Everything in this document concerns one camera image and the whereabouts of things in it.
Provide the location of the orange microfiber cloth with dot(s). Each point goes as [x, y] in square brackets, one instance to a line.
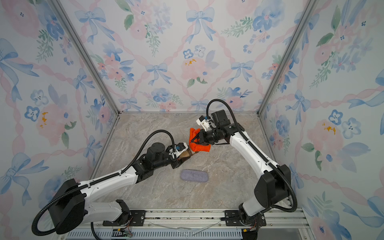
[195, 144]

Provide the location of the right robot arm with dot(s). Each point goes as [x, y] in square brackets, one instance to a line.
[273, 180]

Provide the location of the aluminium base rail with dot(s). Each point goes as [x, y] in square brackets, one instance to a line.
[197, 224]

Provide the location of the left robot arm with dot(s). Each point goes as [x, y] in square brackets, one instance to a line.
[79, 203]

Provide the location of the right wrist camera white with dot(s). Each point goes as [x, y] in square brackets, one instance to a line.
[204, 123]

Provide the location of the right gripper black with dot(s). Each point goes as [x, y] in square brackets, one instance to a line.
[202, 138]

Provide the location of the brown plaid eyeglass case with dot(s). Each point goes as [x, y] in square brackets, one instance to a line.
[186, 155]

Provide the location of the purple fabric eyeglass case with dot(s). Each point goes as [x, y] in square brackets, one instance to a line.
[194, 176]

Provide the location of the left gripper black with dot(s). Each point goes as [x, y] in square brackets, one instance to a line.
[177, 163]

